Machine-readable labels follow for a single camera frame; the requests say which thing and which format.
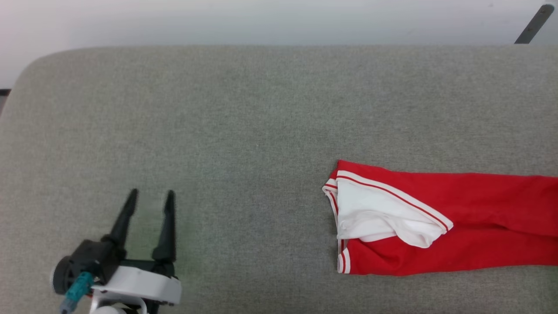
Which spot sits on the black baseboard strip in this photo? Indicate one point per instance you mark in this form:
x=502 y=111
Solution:
x=4 y=92

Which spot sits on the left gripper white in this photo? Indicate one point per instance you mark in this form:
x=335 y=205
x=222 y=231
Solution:
x=144 y=283

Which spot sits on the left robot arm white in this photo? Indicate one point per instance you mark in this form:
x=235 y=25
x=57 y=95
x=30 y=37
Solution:
x=109 y=308

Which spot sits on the red and white shirt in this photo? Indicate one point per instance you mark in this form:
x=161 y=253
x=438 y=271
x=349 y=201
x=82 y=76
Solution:
x=479 y=218

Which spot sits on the dark metal bracket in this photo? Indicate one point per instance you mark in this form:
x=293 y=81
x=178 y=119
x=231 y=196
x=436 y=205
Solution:
x=534 y=24

